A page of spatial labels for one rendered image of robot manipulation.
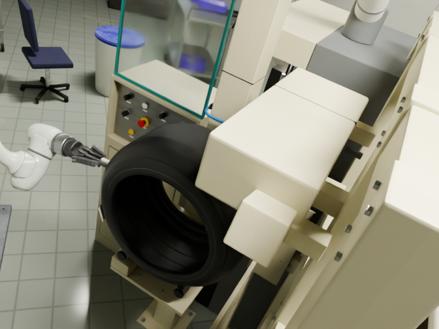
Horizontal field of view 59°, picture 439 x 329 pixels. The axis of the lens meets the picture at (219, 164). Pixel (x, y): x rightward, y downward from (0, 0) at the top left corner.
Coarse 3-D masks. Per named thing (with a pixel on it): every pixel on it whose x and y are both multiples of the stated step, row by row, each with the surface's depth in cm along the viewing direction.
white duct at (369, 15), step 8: (360, 0) 156; (368, 0) 151; (376, 0) 150; (384, 0) 150; (360, 8) 158; (368, 8) 155; (376, 8) 154; (384, 8) 156; (360, 16) 161; (368, 16) 159; (376, 16) 159
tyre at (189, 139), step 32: (160, 128) 142; (192, 128) 137; (128, 160) 129; (160, 160) 123; (192, 160) 122; (128, 192) 162; (160, 192) 170; (192, 192) 121; (128, 224) 161; (160, 224) 172; (192, 224) 170; (224, 224) 122; (160, 256) 161; (192, 256) 163; (224, 256) 127
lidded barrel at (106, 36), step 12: (96, 36) 399; (108, 36) 403; (96, 48) 409; (108, 48) 397; (96, 60) 417; (108, 60) 405; (96, 72) 426; (108, 72) 414; (96, 84) 434; (108, 84) 423; (108, 96) 432
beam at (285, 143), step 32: (288, 96) 105; (320, 96) 111; (352, 96) 117; (224, 128) 82; (256, 128) 86; (288, 128) 90; (320, 128) 94; (352, 128) 100; (224, 160) 80; (256, 160) 77; (288, 160) 79; (320, 160) 82; (224, 192) 84; (288, 192) 76
